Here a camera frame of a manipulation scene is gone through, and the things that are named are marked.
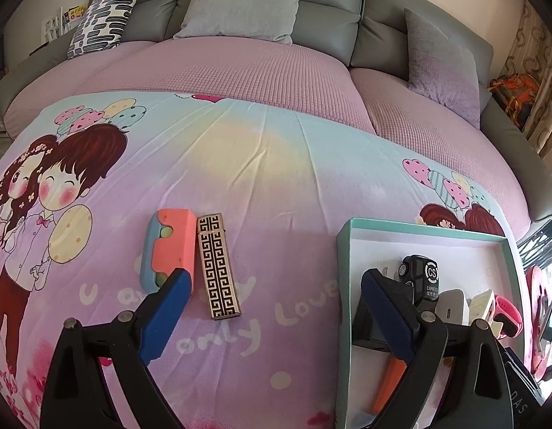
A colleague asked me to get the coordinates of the grey pillow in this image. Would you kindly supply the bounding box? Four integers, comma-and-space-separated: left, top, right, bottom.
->
173, 0, 311, 45

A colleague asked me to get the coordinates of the orange backpack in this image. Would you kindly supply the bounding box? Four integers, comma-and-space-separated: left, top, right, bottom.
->
488, 73, 540, 128

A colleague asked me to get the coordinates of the shallow teal cardboard box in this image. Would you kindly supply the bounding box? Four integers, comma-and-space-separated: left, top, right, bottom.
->
336, 217, 533, 429

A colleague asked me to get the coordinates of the black white patterned pillow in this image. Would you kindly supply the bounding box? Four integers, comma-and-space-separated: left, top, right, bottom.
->
68, 0, 147, 60

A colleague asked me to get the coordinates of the white wall charger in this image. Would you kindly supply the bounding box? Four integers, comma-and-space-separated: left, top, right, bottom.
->
437, 289, 471, 327

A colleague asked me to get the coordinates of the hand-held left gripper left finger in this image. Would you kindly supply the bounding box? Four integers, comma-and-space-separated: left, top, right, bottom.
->
40, 269, 192, 429

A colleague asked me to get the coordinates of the black printed box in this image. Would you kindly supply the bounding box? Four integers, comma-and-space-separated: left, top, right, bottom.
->
499, 344, 549, 429

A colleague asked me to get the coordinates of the stack of books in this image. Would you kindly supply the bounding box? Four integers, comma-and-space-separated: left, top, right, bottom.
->
43, 4, 86, 43

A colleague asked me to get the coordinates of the black toy car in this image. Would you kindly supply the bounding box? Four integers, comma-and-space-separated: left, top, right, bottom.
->
396, 255, 443, 309

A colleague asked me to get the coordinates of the orange blue utility knife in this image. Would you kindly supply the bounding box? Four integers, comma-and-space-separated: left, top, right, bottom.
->
372, 355, 408, 416
139, 208, 198, 296

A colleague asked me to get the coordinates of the pink quilted bed cover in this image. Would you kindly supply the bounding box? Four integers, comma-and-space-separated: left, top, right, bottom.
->
1, 36, 529, 228

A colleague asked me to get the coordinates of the gold black patterned lighter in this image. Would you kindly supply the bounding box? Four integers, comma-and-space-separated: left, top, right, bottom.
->
196, 212, 242, 320

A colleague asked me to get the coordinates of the patterned curtain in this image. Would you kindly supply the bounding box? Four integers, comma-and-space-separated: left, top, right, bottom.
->
504, 0, 552, 162

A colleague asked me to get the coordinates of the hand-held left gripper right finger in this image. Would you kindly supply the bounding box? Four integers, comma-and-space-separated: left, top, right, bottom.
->
361, 269, 513, 429

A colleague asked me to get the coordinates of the grey sofa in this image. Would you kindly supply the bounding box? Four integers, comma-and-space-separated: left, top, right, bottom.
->
0, 0, 552, 233

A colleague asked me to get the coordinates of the pink wrist watch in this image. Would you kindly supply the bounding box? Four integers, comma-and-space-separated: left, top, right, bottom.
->
490, 295, 523, 338

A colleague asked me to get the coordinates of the pink cartoon printed blanket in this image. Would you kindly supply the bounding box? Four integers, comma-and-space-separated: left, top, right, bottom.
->
0, 92, 533, 429

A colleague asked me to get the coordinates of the lilac pillow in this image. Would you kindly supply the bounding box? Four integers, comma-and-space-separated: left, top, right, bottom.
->
403, 8, 482, 128

